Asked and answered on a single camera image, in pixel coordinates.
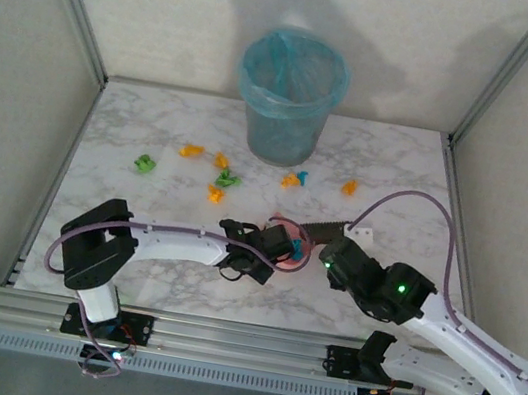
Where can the aluminium table side rail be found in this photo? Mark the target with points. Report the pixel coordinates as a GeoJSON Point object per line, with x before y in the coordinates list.
{"type": "Point", "coordinates": [64, 164]}
{"type": "Point", "coordinates": [452, 178]}

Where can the green paper scrap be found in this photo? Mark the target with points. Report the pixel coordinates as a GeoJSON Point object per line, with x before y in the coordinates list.
{"type": "Point", "coordinates": [144, 164]}
{"type": "Point", "coordinates": [228, 180]}

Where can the aluminium frame post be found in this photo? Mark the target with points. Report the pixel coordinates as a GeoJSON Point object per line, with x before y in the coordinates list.
{"type": "Point", "coordinates": [73, 3]}
{"type": "Point", "coordinates": [508, 71]}

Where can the dark brown hand brush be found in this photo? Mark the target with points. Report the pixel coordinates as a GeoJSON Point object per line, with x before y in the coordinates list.
{"type": "Point", "coordinates": [324, 229]}

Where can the grey mesh trash bin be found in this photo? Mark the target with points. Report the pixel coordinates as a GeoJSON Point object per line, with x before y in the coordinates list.
{"type": "Point", "coordinates": [276, 156]}

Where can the red plastic dustpan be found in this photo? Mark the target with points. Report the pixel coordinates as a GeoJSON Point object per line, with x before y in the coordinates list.
{"type": "Point", "coordinates": [296, 264]}

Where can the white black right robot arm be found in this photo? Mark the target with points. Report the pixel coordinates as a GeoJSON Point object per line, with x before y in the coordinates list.
{"type": "Point", "coordinates": [463, 337]}

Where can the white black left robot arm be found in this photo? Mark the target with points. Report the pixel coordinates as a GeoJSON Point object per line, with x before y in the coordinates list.
{"type": "Point", "coordinates": [175, 243]}

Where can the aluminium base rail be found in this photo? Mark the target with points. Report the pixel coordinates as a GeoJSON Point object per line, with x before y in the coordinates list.
{"type": "Point", "coordinates": [240, 340]}

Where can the orange paper scrap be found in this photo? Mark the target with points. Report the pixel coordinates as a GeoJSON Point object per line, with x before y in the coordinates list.
{"type": "Point", "coordinates": [290, 180]}
{"type": "Point", "coordinates": [221, 160]}
{"type": "Point", "coordinates": [191, 150]}
{"type": "Point", "coordinates": [349, 187]}
{"type": "Point", "coordinates": [215, 194]}

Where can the blue paper scrap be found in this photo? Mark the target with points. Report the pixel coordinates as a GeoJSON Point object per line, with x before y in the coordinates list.
{"type": "Point", "coordinates": [303, 177]}
{"type": "Point", "coordinates": [297, 249]}

